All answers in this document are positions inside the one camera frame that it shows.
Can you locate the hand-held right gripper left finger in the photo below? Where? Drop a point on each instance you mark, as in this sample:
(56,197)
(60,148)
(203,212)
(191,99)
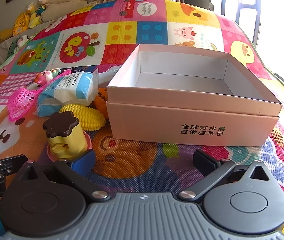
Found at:
(84,163)

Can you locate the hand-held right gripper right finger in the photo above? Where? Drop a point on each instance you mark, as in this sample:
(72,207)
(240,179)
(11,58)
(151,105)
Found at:
(204,161)

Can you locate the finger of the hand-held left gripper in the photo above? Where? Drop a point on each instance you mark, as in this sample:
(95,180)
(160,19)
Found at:
(9,162)

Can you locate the yellow toy with brown lid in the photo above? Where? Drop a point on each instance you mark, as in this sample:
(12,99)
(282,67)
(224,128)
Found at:
(64,140)

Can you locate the pale pink cardboard box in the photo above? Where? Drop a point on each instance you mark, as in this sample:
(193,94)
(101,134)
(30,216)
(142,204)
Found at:
(182,125)

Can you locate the yellow toy corn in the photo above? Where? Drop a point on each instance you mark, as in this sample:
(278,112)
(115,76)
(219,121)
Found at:
(86,117)

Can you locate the pink toy strainer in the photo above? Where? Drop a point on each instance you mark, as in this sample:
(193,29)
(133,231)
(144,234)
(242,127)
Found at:
(21,102)

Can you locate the orange toy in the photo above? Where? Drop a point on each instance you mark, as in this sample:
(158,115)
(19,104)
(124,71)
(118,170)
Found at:
(100,105)

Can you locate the blue and white tissue packet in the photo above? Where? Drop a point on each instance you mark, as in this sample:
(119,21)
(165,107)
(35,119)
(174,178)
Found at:
(69,87)

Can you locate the colourful printed play mat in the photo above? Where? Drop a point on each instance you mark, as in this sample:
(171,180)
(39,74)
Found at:
(137,160)

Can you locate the pink pig figurine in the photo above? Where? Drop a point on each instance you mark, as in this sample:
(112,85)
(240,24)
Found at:
(44,76)

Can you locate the small teal toy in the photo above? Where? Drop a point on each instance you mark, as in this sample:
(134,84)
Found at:
(56,72)

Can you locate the green and white plush toy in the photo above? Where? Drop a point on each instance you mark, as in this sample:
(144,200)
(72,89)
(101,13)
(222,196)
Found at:
(16,43)

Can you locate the yellow striped plush toy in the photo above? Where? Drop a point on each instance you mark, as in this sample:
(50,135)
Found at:
(20,25)

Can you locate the yellow duck plush toy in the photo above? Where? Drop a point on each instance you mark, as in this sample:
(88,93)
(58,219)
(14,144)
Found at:
(33,16)

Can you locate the big-headed boy doll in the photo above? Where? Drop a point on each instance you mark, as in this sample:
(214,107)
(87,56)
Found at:
(43,2)

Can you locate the beige pillow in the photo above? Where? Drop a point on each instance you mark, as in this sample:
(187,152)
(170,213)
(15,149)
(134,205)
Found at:
(66,1)

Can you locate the dark window frame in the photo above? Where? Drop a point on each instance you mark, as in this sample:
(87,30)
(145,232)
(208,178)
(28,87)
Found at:
(256,17)

